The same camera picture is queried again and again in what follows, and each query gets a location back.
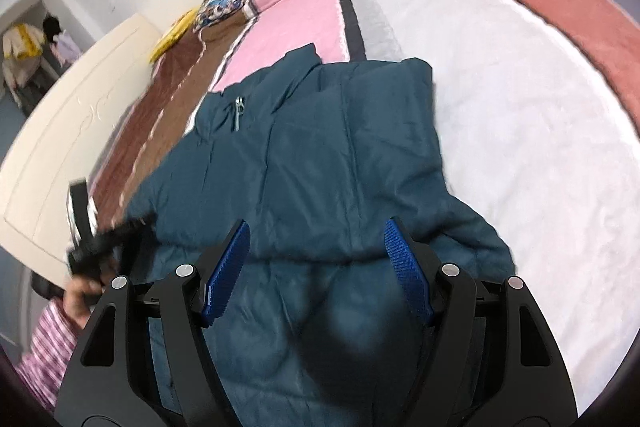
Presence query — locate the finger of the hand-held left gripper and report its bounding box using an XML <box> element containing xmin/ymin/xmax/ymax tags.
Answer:
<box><xmin>95</xmin><ymin>217</ymin><xmax>157</xmax><ymax>254</ymax></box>

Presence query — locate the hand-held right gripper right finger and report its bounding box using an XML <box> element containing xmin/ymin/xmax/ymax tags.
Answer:
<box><xmin>382</xmin><ymin>217</ymin><xmax>581</xmax><ymax>427</ymax></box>

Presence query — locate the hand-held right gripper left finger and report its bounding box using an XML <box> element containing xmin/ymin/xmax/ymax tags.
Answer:
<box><xmin>54</xmin><ymin>219</ymin><xmax>252</xmax><ymax>427</ymax></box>

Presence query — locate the teal padded jacket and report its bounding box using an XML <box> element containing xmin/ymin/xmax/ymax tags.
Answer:
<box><xmin>122</xmin><ymin>43</ymin><xmax>518</xmax><ymax>427</ymax></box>

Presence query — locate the beige clothes pile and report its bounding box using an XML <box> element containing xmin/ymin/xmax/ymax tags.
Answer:
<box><xmin>2</xmin><ymin>23</ymin><xmax>46</xmax><ymax>88</ymax></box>

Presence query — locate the person's left hand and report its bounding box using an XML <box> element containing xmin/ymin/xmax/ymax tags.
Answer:
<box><xmin>62</xmin><ymin>278</ymin><xmax>106</xmax><ymax>325</ymax></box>

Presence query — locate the cream headboard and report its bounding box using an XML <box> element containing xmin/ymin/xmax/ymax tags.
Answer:
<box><xmin>0</xmin><ymin>13</ymin><xmax>163</xmax><ymax>288</ymax></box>

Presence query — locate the striped bed blanket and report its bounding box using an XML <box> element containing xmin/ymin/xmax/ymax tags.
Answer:
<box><xmin>90</xmin><ymin>0</ymin><xmax>640</xmax><ymax>418</ymax></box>

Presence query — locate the yellow pillow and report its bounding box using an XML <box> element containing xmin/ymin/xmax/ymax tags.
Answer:
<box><xmin>150</xmin><ymin>7</ymin><xmax>201</xmax><ymax>62</ymax></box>

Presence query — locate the salmon pink bedsheet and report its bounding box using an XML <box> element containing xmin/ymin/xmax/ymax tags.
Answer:
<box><xmin>387</xmin><ymin>0</ymin><xmax>640</xmax><ymax>108</ymax></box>

